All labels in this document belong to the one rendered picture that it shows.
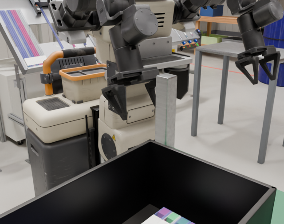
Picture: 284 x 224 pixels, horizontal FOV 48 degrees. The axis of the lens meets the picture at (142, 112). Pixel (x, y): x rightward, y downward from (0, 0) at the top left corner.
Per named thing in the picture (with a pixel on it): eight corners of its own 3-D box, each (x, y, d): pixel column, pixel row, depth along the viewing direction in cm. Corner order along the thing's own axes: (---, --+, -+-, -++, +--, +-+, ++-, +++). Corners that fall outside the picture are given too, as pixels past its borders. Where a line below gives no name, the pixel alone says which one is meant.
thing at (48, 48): (98, 57, 272) (100, 55, 270) (25, 71, 228) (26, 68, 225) (88, 38, 276) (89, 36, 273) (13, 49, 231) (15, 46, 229)
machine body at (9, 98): (84, 124, 317) (80, 62, 295) (17, 148, 270) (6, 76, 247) (49, 108, 359) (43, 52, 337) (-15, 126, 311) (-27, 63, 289)
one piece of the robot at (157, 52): (100, 106, 107) (96, 40, 99) (163, 91, 122) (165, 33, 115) (126, 121, 95) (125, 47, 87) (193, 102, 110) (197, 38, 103)
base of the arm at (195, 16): (190, 0, 120) (165, 1, 113) (203, -14, 114) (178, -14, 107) (199, 20, 119) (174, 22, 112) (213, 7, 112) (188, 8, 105)
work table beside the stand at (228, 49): (262, 164, 245) (278, 60, 216) (190, 135, 294) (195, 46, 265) (289, 146, 273) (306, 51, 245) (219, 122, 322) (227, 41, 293)
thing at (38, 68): (97, 60, 274) (101, 55, 269) (25, 74, 229) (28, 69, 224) (96, 59, 274) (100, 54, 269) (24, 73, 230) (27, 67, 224)
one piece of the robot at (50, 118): (36, 221, 161) (11, 54, 131) (127, 183, 191) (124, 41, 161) (63, 264, 135) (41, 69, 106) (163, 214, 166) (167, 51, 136)
